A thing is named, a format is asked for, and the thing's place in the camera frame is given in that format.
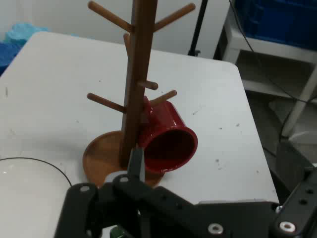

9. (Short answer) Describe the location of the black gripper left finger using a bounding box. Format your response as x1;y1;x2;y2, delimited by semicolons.
54;143;199;238

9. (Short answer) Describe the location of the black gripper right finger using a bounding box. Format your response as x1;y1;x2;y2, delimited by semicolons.
269;168;317;238

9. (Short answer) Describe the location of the red ceramic mug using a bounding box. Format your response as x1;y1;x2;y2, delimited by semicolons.
137;95;199;173

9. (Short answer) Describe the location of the white plate with black rim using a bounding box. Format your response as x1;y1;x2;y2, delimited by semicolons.
0;157;72;238

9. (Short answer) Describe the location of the brown wooden mug tree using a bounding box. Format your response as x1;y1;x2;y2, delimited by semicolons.
83;0;196;189

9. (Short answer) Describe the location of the white shelf unit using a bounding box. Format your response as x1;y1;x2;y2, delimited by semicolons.
217;4;317;137

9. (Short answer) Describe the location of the black tripod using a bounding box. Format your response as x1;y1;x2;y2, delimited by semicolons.
187;0;209;57

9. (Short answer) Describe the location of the blue plastic crate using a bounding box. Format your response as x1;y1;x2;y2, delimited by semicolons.
234;0;317;50

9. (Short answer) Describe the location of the dark blue foam mat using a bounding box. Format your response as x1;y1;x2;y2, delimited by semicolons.
0;41;25;76

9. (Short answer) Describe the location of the cyan foam mat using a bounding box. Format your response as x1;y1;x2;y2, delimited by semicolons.
4;22;52;44

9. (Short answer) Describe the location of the thin black hanging cable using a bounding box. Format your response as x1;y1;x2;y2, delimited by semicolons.
227;0;317;104

